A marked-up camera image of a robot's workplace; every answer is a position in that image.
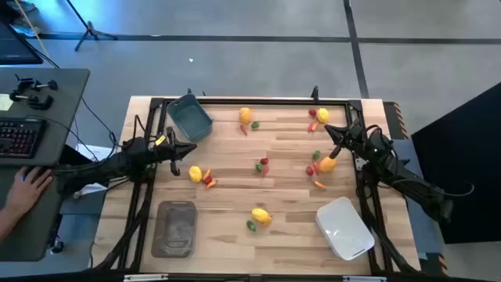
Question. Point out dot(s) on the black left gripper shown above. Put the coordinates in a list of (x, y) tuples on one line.
[(168, 150)]

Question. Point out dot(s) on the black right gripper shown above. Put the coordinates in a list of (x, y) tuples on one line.
[(354, 137)]

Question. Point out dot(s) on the yellow toy lemon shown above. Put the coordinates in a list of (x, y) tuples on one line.
[(323, 115), (261, 215), (195, 174)]

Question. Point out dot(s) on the green toy bell pepper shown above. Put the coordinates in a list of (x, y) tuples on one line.
[(259, 167), (255, 125), (251, 225), (316, 155)]

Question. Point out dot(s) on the orange-yellow toy lemon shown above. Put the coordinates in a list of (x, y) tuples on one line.
[(245, 115), (328, 164)]

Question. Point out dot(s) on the red toy bell pepper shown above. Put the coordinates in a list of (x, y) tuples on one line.
[(312, 113), (207, 179), (264, 161), (309, 170)]

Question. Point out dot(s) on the person's forearm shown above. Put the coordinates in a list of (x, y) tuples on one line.
[(6, 223)]

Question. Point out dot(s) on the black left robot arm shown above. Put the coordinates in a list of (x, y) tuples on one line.
[(117, 164)]

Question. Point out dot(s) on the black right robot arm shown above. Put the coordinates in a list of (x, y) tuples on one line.
[(407, 180)]

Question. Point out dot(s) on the yellow tag label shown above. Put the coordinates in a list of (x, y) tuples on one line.
[(160, 139)]

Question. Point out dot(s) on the teal plastic basket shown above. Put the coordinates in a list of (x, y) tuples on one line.
[(189, 117)]

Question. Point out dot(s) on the black orange hazard strip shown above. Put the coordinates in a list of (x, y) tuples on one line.
[(442, 261), (396, 113)]

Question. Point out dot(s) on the dark grey clear basket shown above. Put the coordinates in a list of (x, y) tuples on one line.
[(174, 229)]

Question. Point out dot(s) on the white plastic basket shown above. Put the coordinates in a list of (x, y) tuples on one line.
[(344, 229)]

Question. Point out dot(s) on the white paper sheet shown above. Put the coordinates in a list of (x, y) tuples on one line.
[(85, 152)]

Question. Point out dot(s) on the dark grey desk top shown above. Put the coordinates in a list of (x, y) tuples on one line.
[(35, 227), (70, 86)]

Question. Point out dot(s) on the large black panel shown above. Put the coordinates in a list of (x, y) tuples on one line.
[(466, 164)]

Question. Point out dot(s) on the black tripod stand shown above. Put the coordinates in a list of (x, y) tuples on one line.
[(91, 32)]

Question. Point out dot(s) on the black screw clamp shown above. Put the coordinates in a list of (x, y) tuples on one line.
[(37, 84), (33, 102)]

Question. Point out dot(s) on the black caster wheel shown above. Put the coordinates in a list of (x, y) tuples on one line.
[(57, 246)]

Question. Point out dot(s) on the person's hand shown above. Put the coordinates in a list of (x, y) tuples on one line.
[(27, 192)]

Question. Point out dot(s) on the black backlit keyboard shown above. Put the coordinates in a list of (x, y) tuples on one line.
[(19, 137)]

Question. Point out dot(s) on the pale yellow paper note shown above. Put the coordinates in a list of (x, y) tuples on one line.
[(4, 102)]

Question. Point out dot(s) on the black computer monitor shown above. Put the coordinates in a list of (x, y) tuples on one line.
[(15, 47)]

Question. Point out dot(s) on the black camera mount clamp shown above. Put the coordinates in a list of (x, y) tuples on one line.
[(315, 94)]

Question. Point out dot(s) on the white metal bracket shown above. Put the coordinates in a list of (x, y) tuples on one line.
[(364, 279), (145, 277)]

